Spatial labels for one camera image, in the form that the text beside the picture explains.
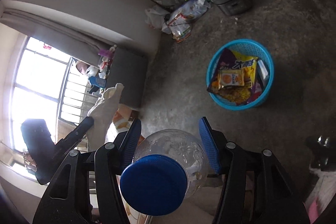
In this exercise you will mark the orange snack packet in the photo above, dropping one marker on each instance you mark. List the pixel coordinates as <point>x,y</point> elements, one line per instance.
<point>231,79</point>

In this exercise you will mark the white plastic bag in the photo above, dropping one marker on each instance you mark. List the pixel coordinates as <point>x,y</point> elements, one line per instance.
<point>156,16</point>

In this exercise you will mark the purple noodle packet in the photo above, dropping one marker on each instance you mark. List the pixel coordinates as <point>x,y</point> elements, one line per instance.
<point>236,95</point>

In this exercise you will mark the metal window railing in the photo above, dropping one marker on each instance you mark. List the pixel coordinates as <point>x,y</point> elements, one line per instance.
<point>76,98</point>

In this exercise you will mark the grey curtain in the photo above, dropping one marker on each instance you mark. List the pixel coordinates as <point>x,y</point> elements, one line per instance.
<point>52,27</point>

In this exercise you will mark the grey cabinet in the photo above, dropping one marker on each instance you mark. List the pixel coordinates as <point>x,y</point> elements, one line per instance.
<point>131,74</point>

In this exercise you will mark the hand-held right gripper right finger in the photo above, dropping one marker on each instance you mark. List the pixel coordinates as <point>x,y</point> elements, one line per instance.
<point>210,148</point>

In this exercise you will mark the yellow snack packet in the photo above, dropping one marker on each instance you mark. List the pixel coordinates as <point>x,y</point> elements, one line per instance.
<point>248,65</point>

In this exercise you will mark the dark object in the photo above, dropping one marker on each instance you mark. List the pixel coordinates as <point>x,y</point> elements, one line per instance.
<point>321,150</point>

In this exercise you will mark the blue detergent bottle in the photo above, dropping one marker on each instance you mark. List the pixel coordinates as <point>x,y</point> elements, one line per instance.
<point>97,82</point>

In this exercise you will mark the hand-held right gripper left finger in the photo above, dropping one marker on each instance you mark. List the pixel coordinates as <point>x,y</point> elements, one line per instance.
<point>131,142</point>

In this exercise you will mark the clear bottle with blue cap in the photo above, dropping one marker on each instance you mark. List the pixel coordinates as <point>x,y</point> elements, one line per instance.
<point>157,182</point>

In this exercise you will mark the pink cloth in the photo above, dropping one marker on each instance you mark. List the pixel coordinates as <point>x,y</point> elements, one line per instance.
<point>319,200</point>

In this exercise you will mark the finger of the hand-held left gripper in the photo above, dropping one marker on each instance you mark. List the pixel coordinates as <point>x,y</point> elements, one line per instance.
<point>78,132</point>

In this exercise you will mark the blue plastic basket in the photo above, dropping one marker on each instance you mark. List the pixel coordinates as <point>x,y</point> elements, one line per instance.
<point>218,100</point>

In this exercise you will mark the dark purple snack packet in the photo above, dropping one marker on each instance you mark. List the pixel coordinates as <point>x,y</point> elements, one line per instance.
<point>225,60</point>

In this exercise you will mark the pile of bagged snacks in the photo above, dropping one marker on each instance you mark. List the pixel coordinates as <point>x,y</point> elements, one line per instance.
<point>186,14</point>

